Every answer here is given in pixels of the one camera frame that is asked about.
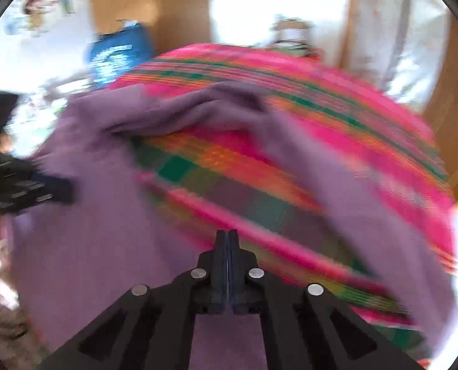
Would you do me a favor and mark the purple fleece garment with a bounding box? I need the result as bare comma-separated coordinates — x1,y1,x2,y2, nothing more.
10,80,458,370

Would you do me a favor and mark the blue printed tote bag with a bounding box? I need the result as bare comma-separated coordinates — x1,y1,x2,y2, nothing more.
87,20,155,88

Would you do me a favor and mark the pink plaid tablecloth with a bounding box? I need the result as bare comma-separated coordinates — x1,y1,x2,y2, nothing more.
113,43,456,366

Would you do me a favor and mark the wooden wardrobe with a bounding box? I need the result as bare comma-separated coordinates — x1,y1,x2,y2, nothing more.
91,0,211,54

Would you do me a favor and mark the wooden room door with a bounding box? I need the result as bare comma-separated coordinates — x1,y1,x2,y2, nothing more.
423,18,458,201

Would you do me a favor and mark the brown cardboard box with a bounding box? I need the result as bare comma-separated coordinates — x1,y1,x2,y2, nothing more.
270,18,313,48

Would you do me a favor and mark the transparent printed door curtain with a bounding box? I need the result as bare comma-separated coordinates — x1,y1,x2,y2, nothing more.
346,0,451,114

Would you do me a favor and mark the cartoon couple wall sticker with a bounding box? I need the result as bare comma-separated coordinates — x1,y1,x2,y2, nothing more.
22,0,75,37

